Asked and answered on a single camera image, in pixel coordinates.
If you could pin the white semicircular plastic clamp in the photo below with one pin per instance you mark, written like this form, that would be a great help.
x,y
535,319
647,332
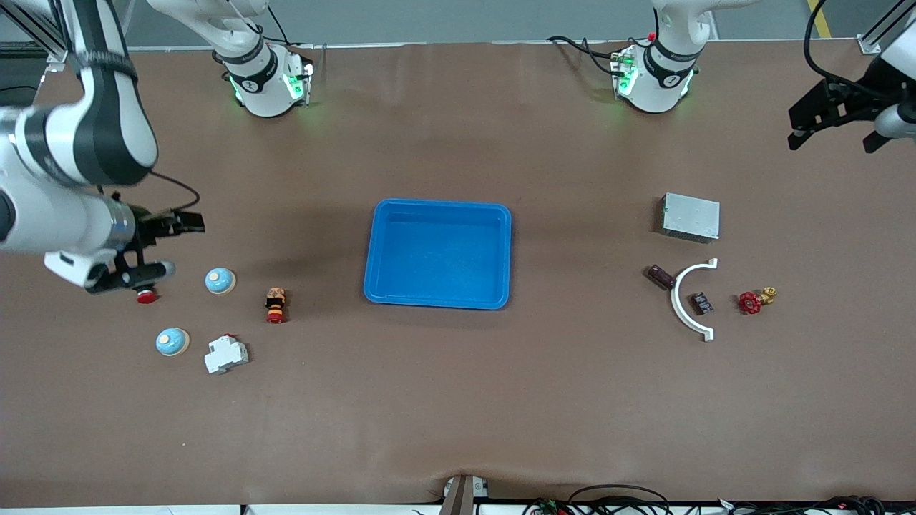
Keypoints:
x,y
676,304

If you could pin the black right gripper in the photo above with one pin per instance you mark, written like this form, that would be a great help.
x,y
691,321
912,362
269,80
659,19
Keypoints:
x,y
148,227

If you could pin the silver metal power supply box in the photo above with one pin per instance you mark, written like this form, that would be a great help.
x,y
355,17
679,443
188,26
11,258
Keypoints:
x,y
690,218

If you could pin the metal table edge bracket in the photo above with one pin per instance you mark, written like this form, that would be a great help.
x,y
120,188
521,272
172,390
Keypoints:
x,y
461,497

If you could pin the dark brown capacitor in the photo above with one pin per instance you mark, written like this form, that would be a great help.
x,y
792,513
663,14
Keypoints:
x,y
660,276

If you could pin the blue desk bell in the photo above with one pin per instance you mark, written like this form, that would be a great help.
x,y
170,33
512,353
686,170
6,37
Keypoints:
x,y
220,280
172,342

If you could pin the orange black push button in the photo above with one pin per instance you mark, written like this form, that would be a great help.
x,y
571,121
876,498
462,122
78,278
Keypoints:
x,y
275,304

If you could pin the blue plastic tray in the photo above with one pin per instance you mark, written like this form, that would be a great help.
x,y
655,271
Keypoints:
x,y
444,250

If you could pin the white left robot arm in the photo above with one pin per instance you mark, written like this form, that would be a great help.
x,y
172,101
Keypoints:
x,y
655,79

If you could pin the aluminium frame profile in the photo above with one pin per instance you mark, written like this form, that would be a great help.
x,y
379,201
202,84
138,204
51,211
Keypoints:
x,y
50,54
869,44

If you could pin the white circuit breaker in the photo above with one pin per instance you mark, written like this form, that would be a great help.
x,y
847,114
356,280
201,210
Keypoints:
x,y
225,354

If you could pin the red emergency stop button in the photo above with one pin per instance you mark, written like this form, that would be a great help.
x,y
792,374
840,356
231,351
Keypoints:
x,y
147,297

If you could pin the brown table cover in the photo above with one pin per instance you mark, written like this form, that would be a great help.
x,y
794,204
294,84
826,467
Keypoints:
x,y
458,393

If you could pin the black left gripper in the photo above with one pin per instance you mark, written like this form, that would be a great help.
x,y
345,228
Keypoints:
x,y
846,101

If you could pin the black printed capacitor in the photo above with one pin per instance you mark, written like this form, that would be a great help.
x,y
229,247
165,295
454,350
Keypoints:
x,y
700,303

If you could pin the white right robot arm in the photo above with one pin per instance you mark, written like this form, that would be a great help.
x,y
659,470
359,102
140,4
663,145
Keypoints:
x,y
107,129

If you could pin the brass valve red handwheel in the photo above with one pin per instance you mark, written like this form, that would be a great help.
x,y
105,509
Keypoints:
x,y
750,302

